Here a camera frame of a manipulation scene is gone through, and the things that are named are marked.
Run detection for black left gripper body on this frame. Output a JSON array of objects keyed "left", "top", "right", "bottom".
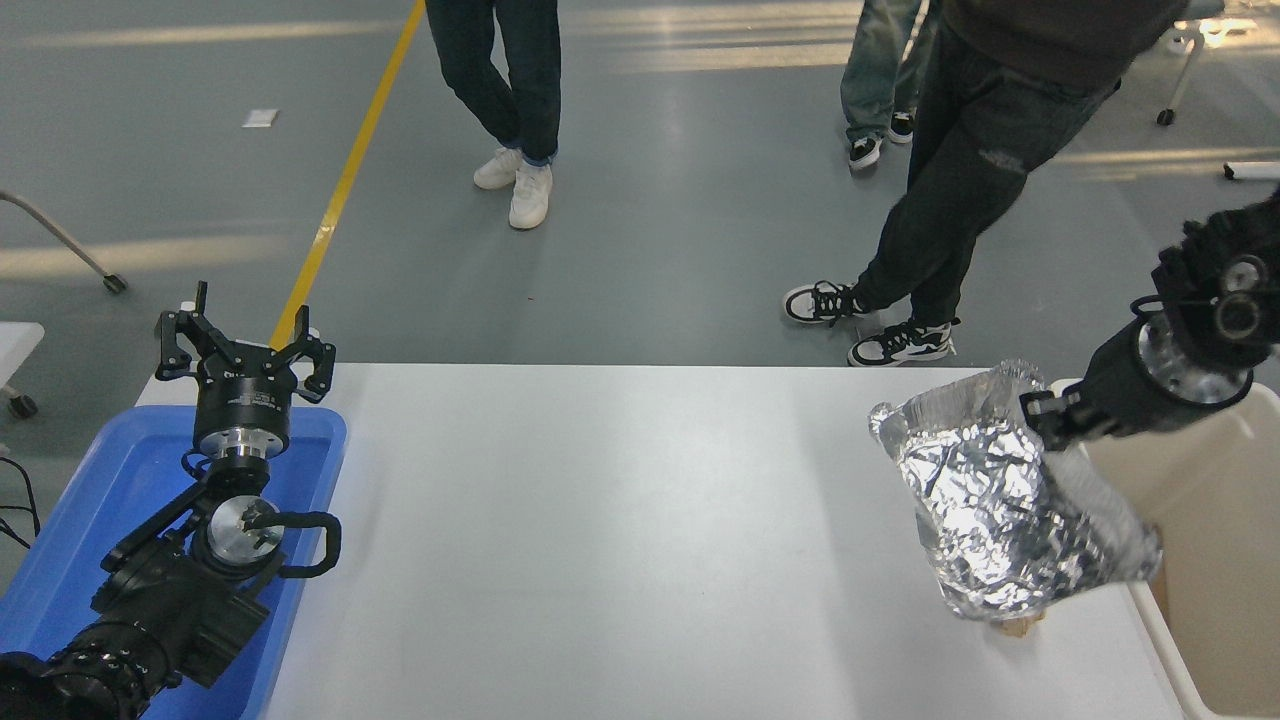
[{"left": 193, "top": 344, "right": 300, "bottom": 437}]

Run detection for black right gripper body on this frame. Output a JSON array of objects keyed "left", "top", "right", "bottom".
[{"left": 1074, "top": 325, "right": 1233, "bottom": 441}]

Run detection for crinkled silver foil tray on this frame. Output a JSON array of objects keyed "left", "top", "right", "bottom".
[{"left": 868, "top": 359, "right": 1165, "bottom": 623}]

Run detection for large pale plastic bin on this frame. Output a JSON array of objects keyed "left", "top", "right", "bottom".
[{"left": 1049, "top": 378, "right": 1280, "bottom": 720}]

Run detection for grey chair leg with caster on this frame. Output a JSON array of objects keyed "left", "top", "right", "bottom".
[{"left": 0, "top": 188, "right": 129, "bottom": 295}]

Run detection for blue plastic tray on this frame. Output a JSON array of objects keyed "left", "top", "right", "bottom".
[{"left": 0, "top": 404, "right": 348, "bottom": 720}]

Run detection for person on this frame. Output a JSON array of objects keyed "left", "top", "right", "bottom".
[
  {"left": 782, "top": 0, "right": 1191, "bottom": 368},
  {"left": 425, "top": 0, "right": 562, "bottom": 232},
  {"left": 840, "top": 0, "right": 944, "bottom": 171}
]

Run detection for white chair leg with caster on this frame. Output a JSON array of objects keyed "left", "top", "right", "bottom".
[{"left": 1156, "top": 0, "right": 1227, "bottom": 127}]

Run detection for thin black cables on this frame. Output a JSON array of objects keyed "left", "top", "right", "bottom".
[{"left": 0, "top": 455, "right": 43, "bottom": 550}]

